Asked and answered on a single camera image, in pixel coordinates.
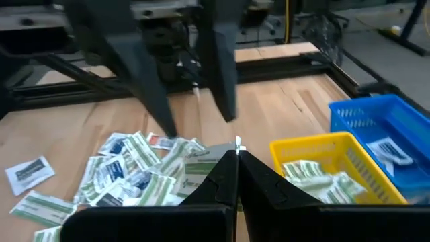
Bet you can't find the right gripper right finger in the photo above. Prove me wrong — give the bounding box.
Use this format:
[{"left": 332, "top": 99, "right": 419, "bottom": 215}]
[{"left": 238, "top": 150, "right": 323, "bottom": 208}]

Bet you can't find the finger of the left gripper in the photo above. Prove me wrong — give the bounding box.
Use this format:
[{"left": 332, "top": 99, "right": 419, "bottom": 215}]
[
  {"left": 107, "top": 33, "right": 179, "bottom": 138},
  {"left": 198, "top": 30, "right": 239, "bottom": 124}
]

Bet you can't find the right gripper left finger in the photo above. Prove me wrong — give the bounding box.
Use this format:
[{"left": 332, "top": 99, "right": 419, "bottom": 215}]
[{"left": 183, "top": 150, "right": 239, "bottom": 206}]

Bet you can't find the white packet with red print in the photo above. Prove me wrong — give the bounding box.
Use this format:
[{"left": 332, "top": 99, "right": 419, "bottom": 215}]
[{"left": 146, "top": 132, "right": 176, "bottom": 151}]

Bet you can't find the black office chair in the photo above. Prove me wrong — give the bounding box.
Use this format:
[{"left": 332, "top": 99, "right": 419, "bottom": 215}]
[{"left": 241, "top": 0, "right": 282, "bottom": 36}]

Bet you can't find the yellow plastic basket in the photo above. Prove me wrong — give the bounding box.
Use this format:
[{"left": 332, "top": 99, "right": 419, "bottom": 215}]
[{"left": 269, "top": 131, "right": 409, "bottom": 206}]

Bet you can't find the grey desk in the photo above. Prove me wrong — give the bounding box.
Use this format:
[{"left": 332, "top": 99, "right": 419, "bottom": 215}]
[{"left": 0, "top": 5, "right": 73, "bottom": 33}]

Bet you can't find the blue plastic basket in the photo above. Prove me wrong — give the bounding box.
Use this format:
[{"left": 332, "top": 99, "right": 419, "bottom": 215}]
[{"left": 328, "top": 93, "right": 430, "bottom": 202}]

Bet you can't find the black floor stand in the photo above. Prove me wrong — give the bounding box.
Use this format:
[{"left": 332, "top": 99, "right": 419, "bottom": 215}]
[{"left": 378, "top": 0, "right": 430, "bottom": 57}]

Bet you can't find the yellow cable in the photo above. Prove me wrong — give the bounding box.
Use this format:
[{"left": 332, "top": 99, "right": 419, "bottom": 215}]
[{"left": 284, "top": 0, "right": 290, "bottom": 44}]

